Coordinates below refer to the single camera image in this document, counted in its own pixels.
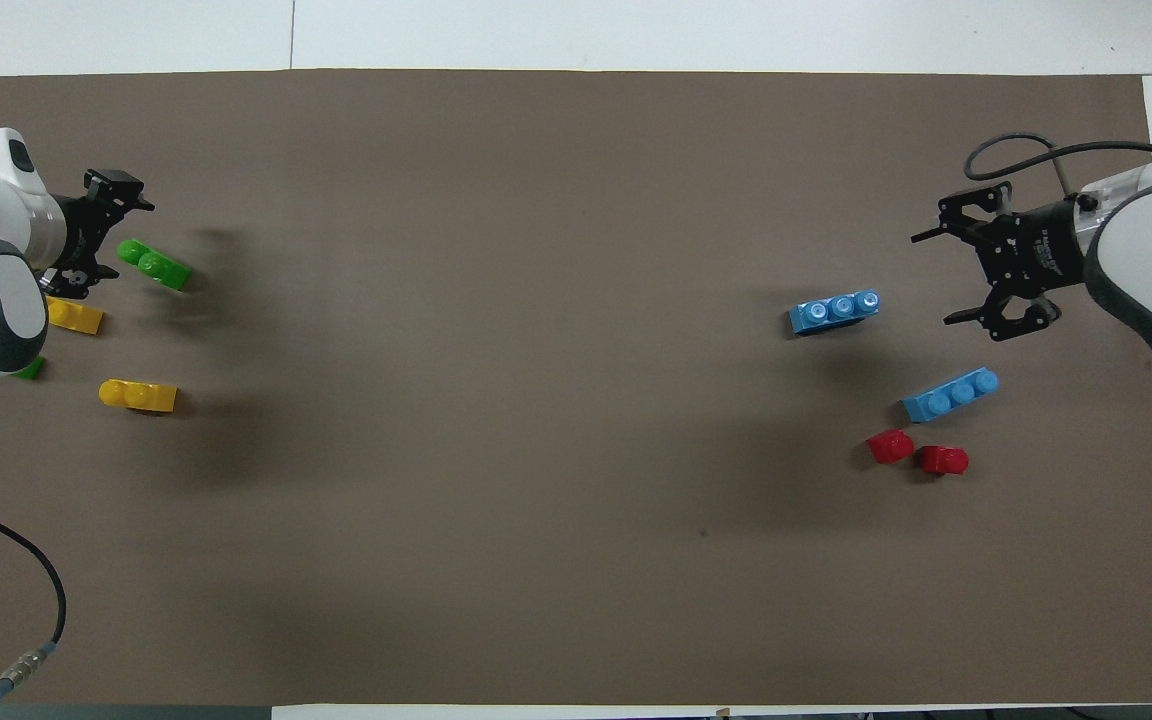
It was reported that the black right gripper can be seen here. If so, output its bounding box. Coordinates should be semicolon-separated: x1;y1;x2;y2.
910;181;1098;343

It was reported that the red one-stud toy block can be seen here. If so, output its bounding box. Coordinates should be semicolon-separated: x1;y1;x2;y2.
918;444;971;478
865;428;916;466

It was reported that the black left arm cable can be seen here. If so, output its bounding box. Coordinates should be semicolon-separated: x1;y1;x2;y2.
0;497;68;720

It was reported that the brown paper table mat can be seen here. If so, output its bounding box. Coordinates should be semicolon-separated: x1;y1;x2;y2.
0;68;1152;707

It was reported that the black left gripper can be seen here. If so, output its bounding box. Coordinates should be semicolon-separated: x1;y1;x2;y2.
40;169;156;300

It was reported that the yellow two-stud toy block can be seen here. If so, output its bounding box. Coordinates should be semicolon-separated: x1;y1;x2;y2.
98;378;179;415
43;296;105;336

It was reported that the blue three-stud toy block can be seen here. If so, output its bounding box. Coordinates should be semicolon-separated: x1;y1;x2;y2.
787;288;882;340
900;367;1001;425

